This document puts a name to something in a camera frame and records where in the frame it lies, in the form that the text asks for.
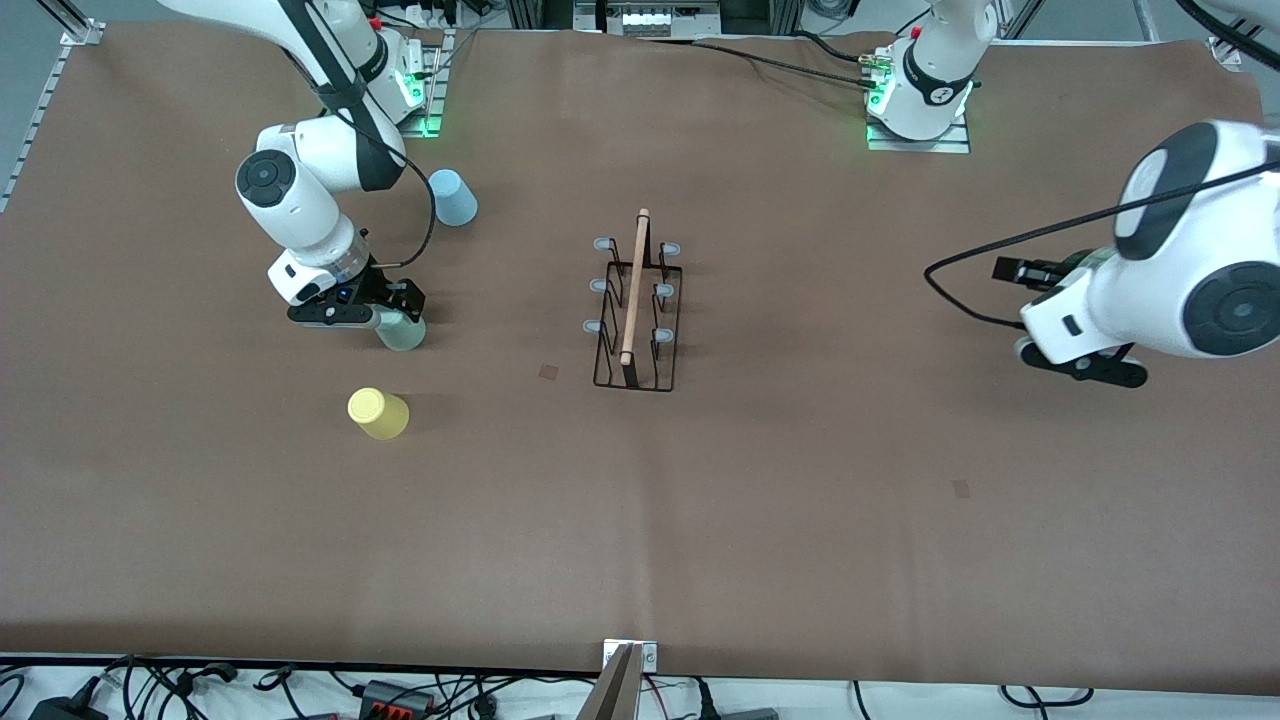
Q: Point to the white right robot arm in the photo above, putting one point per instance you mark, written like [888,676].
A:
[310,190]

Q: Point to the yellow plastic cup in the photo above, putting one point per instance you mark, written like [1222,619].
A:
[378,413]

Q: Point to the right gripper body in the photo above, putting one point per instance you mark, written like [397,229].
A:
[381,288]

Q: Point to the mint green plastic cup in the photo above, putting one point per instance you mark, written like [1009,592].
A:
[402,335]

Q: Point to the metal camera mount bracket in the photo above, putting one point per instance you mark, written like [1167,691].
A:
[625,680]

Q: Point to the white socket strip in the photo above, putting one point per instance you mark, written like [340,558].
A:
[428,12]

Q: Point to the black power adapter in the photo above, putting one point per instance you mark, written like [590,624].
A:
[65,708]

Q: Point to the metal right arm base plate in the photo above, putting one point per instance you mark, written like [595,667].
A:
[435,80]

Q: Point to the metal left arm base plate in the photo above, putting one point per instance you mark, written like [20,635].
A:
[920,145]

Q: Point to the black power strip orange switches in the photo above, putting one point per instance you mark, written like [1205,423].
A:
[398,698]

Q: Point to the grey control box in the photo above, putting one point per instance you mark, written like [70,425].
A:
[648,17]

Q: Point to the light blue plastic cup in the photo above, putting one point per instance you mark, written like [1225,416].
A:
[455,198]

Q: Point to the aluminium frame rail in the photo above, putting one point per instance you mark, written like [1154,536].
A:
[1225,50]
[40,110]

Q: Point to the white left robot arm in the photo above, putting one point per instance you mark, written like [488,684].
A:
[1200,270]

